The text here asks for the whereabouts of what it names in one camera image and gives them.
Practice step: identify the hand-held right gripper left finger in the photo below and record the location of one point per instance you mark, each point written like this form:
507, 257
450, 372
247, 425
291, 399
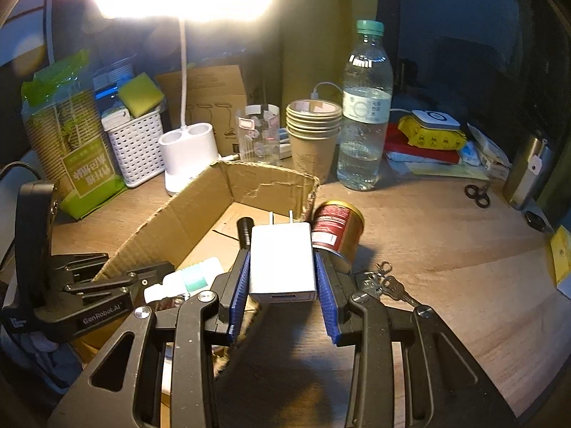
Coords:
238, 285

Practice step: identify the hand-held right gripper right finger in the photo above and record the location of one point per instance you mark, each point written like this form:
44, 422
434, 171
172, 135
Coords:
328, 298

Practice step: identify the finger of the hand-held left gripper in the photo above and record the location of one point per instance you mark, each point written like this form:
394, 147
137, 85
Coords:
80, 263
151, 272

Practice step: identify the white medicine bottle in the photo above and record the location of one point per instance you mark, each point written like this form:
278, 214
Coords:
196, 278

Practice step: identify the white plug charger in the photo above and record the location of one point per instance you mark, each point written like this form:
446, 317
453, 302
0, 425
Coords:
281, 263

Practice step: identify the black flashlight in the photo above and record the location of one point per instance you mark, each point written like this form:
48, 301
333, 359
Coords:
244, 229

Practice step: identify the cardboard box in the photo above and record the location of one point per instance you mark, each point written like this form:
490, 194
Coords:
187, 214

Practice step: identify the red metal can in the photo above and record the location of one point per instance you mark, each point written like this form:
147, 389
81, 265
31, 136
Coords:
343, 236

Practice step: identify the bunch of keys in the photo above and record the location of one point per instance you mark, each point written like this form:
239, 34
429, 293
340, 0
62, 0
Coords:
392, 285

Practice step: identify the green paper cup package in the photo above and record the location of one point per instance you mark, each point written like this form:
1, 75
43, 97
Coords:
84, 174

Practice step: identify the white desk lamp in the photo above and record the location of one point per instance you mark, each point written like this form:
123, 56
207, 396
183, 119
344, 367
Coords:
187, 160

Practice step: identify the white woven plastic basket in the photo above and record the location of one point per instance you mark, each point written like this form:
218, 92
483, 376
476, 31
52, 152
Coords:
138, 151

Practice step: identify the white tissue pack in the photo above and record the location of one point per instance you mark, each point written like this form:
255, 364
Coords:
113, 116

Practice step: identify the stack of brown paper cups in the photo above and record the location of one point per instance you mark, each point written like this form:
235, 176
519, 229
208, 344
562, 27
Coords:
312, 156

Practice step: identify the clear patterned glass cup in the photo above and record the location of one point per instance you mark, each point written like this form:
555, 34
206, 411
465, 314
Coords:
258, 138

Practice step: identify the clear plastic water bottle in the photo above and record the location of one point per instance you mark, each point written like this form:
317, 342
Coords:
363, 142

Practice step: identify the red book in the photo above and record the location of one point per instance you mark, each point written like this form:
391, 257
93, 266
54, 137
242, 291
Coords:
397, 142

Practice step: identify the yellow green sponge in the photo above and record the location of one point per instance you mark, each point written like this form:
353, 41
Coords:
140, 93

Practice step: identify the black scissors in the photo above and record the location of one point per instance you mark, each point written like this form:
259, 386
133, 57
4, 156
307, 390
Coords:
481, 200

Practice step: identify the brown cardboard lamp packaging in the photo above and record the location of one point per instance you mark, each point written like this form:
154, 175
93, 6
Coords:
218, 98

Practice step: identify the yellow tank-shaped case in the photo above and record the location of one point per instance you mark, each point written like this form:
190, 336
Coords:
428, 140

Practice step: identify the white round-cornered device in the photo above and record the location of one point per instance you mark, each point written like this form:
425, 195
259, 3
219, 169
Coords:
435, 119

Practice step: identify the white paper packets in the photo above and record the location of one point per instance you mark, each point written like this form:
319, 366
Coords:
486, 151

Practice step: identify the stainless steel thermos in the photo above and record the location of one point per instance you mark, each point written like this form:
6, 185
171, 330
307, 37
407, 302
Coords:
522, 174

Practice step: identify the small yellow box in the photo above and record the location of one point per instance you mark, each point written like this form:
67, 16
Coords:
562, 254

